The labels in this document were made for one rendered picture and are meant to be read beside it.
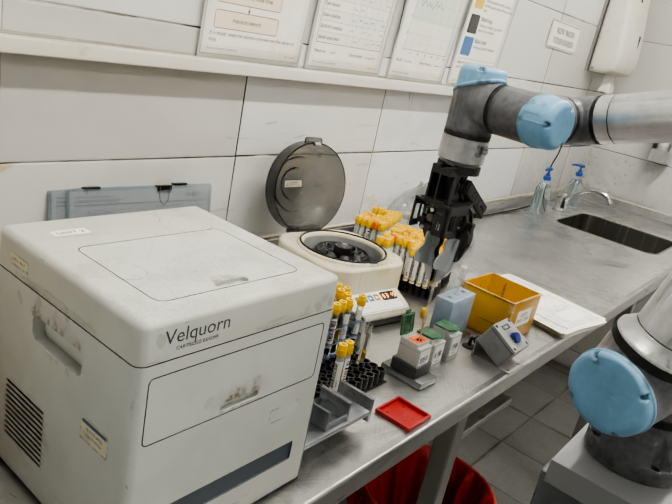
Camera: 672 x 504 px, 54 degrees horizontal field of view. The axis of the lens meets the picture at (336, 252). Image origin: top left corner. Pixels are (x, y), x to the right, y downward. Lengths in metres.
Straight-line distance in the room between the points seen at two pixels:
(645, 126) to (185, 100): 0.84
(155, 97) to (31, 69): 0.24
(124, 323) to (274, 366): 0.21
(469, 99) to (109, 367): 0.66
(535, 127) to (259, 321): 0.49
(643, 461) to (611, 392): 0.20
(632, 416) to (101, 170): 0.97
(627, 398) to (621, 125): 0.40
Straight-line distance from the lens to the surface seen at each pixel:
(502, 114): 1.01
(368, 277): 1.40
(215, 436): 0.75
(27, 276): 0.77
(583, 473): 1.08
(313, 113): 1.66
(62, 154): 1.26
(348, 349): 1.06
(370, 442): 1.04
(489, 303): 1.48
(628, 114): 1.06
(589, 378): 0.93
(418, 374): 1.22
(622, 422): 0.93
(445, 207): 1.06
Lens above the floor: 1.45
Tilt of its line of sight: 19 degrees down
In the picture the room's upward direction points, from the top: 12 degrees clockwise
